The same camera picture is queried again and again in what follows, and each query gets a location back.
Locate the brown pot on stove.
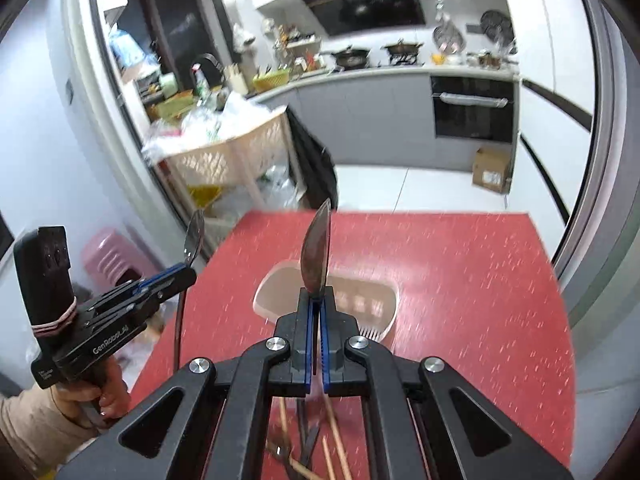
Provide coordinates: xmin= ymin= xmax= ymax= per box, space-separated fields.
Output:
xmin=382 ymin=40 xmax=423 ymax=66

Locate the wooden chopstick crossing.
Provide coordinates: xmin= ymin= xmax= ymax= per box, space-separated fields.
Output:
xmin=321 ymin=436 xmax=336 ymax=480

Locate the beige utensil holder caddy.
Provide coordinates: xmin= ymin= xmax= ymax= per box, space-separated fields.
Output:
xmin=252 ymin=262 xmax=402 ymax=351

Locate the white refrigerator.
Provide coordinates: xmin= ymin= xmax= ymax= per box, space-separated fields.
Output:
xmin=506 ymin=0 xmax=597 ymax=258

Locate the beige plastic storage cart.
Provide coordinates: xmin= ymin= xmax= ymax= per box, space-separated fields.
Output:
xmin=142 ymin=106 xmax=306 ymax=247

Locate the person's left hand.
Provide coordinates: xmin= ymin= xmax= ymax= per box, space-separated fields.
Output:
xmin=51 ymin=356 xmax=130 ymax=427

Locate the black range hood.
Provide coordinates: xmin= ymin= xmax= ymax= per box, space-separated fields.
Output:
xmin=303 ymin=0 xmax=426 ymax=36

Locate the plain wooden chopstick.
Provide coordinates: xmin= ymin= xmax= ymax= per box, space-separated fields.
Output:
xmin=323 ymin=394 xmax=352 ymax=480

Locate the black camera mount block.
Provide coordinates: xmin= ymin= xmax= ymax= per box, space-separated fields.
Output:
xmin=13 ymin=226 xmax=77 ymax=354

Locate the black wok on stove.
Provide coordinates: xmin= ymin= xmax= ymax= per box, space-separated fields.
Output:
xmin=322 ymin=46 xmax=370 ymax=70

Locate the black kitchen faucet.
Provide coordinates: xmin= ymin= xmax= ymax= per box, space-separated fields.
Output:
xmin=191 ymin=53 xmax=226 ymax=87

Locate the built-in black oven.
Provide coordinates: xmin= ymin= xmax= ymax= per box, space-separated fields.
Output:
xmin=431 ymin=76 xmax=515 ymax=144

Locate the black handle steel spoon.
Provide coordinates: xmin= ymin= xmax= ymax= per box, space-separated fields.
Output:
xmin=171 ymin=208 xmax=206 ymax=376

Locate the pink plastic stool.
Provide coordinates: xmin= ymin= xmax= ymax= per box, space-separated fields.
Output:
xmin=81 ymin=228 xmax=158 ymax=292

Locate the black garment hanging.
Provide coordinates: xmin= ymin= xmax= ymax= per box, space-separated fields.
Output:
xmin=286 ymin=107 xmax=338 ymax=210

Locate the cardboard box on floor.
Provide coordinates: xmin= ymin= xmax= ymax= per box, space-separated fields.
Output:
xmin=472 ymin=148 xmax=511 ymax=194

